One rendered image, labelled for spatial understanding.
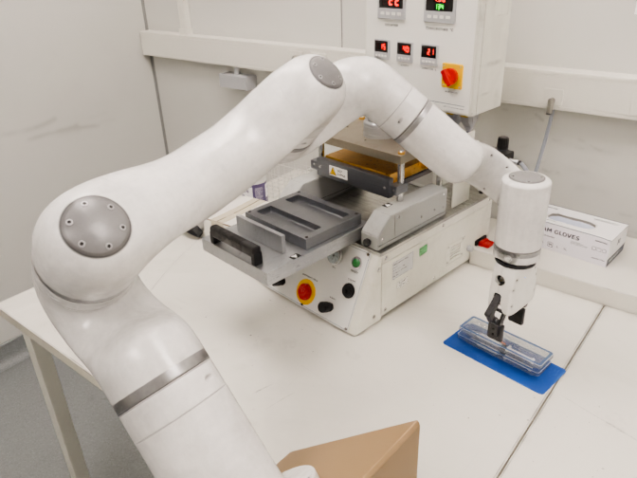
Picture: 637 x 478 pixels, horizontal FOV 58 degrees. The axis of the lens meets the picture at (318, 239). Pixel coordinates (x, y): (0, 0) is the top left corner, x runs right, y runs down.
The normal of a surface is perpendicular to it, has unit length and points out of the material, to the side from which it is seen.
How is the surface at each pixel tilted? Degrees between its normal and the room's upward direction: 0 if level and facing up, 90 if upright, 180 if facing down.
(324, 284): 65
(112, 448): 0
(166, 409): 54
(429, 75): 90
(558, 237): 90
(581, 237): 87
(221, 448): 47
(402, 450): 90
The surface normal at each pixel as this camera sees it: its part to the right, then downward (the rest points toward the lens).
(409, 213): 0.70, 0.31
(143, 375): 0.09, -0.16
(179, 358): 0.56, -0.44
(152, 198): 0.68, -0.54
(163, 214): 0.82, -0.35
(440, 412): -0.04, -0.89
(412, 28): -0.72, 0.34
